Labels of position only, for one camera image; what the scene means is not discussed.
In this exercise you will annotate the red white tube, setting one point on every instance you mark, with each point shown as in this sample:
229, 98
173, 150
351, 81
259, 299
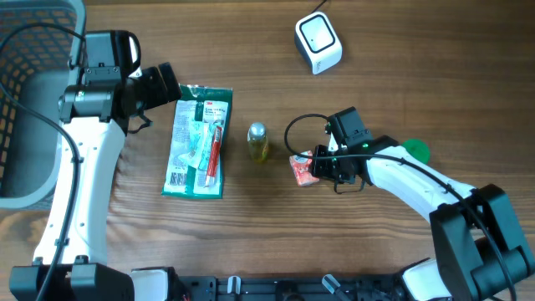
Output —
214, 156

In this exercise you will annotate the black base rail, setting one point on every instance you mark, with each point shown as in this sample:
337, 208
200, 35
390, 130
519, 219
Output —
375, 287

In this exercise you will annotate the dark grey mesh basket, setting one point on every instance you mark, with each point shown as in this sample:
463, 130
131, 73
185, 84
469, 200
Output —
39, 60

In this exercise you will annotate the white barcode scanner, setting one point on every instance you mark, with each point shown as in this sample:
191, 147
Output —
317, 42

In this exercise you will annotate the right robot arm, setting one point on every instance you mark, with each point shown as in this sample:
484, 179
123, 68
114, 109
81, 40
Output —
480, 247

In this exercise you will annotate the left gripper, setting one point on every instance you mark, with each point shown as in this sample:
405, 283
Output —
159, 91

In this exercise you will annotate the green package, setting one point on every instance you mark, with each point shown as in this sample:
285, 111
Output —
201, 113

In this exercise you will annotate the green lid jar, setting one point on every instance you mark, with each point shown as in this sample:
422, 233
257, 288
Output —
418, 149

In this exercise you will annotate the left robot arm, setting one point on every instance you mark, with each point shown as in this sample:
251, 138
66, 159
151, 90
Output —
70, 262

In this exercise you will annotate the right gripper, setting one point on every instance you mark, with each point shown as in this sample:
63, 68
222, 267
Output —
320, 170

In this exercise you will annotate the small yellow bottle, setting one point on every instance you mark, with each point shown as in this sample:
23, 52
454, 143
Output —
257, 141

